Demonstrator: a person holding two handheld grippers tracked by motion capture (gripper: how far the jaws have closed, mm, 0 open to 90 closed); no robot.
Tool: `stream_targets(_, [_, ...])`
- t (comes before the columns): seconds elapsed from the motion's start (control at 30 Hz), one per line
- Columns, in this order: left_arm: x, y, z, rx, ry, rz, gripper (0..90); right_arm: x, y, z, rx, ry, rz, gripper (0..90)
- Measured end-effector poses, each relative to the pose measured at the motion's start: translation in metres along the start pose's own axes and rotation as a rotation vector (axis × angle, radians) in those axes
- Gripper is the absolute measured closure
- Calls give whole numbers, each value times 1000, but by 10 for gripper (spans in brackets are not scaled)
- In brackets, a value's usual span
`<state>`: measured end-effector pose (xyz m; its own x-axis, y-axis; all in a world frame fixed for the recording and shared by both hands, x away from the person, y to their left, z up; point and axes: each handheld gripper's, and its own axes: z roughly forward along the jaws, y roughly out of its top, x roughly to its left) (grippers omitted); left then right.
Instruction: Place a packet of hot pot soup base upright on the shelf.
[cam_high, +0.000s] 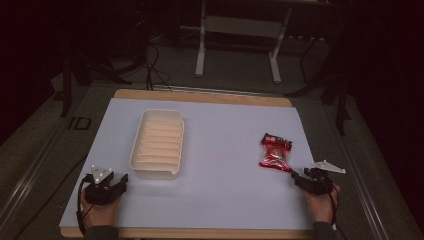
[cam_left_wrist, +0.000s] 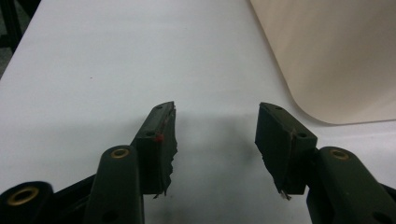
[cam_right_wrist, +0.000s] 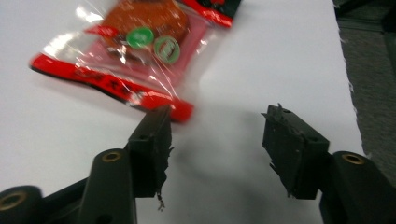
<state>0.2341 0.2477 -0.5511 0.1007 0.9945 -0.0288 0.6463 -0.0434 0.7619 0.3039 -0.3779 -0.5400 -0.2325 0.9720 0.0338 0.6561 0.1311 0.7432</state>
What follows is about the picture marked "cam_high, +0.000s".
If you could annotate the person's right hand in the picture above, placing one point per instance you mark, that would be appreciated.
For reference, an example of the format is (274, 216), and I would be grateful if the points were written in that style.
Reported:
(321, 206)

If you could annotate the white table mat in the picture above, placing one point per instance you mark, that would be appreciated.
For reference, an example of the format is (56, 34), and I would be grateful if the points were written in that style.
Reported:
(216, 186)

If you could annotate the black metal stand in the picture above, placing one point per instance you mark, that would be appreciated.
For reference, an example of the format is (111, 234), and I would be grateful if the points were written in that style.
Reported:
(66, 86)
(340, 100)

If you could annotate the red snack packet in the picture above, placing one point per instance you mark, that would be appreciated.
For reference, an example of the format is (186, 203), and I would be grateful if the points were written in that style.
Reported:
(276, 154)

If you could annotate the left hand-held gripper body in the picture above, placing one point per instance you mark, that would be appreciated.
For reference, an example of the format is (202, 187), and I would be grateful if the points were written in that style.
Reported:
(100, 193)

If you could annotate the white ribbed plastic tray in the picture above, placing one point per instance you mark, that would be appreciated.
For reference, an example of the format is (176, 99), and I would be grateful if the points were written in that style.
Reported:
(158, 144)

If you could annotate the person's left hand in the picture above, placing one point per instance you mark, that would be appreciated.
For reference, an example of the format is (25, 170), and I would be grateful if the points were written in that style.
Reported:
(100, 213)

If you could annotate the white metal table frame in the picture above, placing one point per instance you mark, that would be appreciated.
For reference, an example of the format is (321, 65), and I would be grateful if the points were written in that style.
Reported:
(200, 50)

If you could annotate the metal floor rail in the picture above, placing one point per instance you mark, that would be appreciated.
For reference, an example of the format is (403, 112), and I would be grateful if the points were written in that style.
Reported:
(30, 180)
(363, 186)

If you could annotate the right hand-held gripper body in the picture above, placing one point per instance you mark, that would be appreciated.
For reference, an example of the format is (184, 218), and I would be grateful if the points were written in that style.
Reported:
(320, 181)

